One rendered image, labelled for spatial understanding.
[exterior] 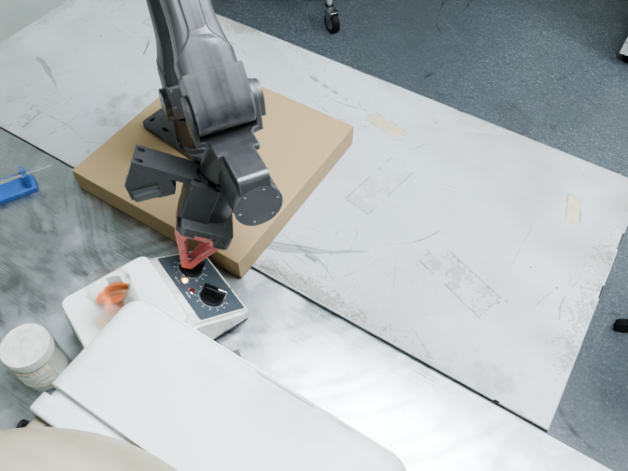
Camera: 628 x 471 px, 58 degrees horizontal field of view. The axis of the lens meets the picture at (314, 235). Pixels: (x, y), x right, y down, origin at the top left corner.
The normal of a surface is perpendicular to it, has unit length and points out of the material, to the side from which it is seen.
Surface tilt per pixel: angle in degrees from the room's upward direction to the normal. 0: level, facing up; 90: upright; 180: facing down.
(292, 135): 0
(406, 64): 0
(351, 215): 0
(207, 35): 46
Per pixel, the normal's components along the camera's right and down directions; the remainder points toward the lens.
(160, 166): 0.40, -0.75
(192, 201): 0.14, 0.62
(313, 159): 0.00, -0.58
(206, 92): 0.30, 0.13
